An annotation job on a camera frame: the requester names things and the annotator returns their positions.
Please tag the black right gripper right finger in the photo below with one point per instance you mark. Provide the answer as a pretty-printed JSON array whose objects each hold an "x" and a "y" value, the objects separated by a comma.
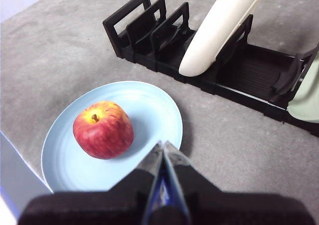
[{"x": 236, "y": 207}]

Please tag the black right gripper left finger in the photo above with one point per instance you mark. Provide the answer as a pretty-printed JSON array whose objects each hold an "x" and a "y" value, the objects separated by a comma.
[{"x": 99, "y": 207}]

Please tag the red apple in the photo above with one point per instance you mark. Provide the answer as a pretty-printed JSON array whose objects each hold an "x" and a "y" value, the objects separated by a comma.
[{"x": 103, "y": 131}]

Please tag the blue round plate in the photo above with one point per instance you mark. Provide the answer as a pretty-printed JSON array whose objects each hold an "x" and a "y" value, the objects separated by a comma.
[{"x": 149, "y": 110}]

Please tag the green round plate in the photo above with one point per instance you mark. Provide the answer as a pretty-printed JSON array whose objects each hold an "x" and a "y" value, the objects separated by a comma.
[{"x": 309, "y": 105}]

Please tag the black plate rack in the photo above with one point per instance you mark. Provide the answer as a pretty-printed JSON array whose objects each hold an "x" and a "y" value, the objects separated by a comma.
[{"x": 249, "y": 70}]

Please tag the cream round plate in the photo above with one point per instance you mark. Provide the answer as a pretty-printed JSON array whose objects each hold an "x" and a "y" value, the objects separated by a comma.
[{"x": 224, "y": 31}]

